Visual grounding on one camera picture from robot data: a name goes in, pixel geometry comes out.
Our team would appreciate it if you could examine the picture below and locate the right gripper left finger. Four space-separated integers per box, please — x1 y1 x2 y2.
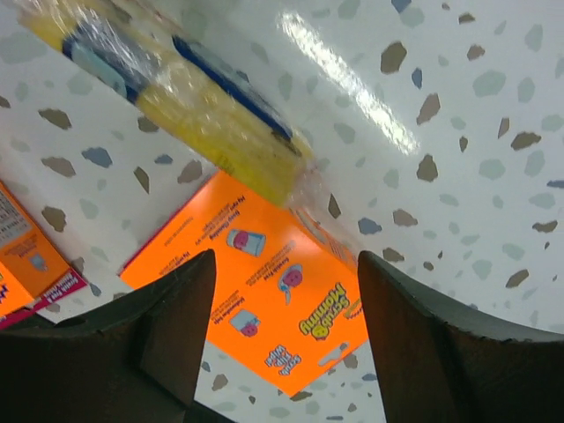
1 250 217 422

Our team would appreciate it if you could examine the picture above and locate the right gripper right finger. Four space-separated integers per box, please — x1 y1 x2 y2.
358 251 563 422

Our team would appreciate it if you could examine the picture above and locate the orange Scrub Mommy box back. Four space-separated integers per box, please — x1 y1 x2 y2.
120 172 368 395

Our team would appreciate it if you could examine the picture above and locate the pink Scrub Mommy box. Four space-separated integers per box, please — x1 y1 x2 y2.
1 185 87 330

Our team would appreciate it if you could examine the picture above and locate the yellow sponge pack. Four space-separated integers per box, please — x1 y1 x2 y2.
19 1 329 211

